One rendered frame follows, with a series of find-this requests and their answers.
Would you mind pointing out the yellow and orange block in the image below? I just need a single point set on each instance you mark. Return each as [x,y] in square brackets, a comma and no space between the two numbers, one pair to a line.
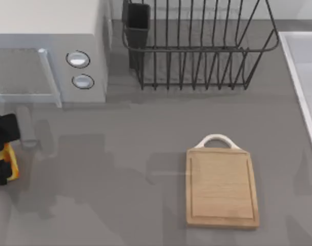
[13,164]

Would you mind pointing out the glass microwave door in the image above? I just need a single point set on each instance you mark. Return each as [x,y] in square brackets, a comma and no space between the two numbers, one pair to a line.
[16,71]

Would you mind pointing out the small silver microwave knob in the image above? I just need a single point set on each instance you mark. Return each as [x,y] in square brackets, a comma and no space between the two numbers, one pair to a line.
[82,81]

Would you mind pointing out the large silver microwave knob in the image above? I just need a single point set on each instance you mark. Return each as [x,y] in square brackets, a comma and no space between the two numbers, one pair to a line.
[77,59]

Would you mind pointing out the pale microwave oven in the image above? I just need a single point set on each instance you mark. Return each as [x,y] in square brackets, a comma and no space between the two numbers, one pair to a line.
[76,20]

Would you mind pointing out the black utensil holder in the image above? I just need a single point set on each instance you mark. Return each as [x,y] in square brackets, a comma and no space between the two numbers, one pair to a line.
[137,23]

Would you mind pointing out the wooden cutting board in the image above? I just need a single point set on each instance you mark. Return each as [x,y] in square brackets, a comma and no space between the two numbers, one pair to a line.
[221,189]

